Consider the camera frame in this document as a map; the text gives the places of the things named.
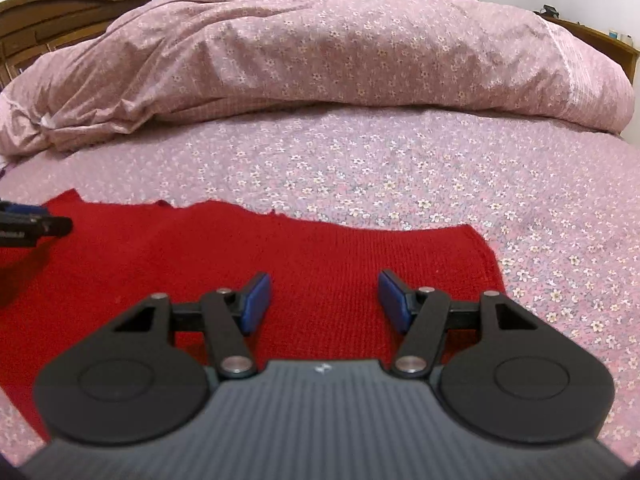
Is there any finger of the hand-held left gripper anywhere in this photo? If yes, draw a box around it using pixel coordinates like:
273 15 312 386
0 201 49 219
31 215 74 239

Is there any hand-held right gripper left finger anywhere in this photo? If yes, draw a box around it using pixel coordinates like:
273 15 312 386
111 272 274 379

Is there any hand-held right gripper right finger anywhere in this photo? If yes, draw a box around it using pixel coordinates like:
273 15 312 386
378 269 541 379

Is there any red knitted sweater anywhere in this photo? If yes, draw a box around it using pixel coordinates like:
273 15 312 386
0 188 507 433

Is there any floral bed sheet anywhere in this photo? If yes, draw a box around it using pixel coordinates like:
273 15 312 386
0 105 640 467

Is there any wooden headboard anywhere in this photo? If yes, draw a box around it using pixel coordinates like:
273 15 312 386
0 0 155 88

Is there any pink floral duvet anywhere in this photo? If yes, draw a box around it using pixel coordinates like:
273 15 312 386
0 0 636 158

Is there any wooden bedside shelf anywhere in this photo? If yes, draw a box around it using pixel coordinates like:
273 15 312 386
534 7 640 87

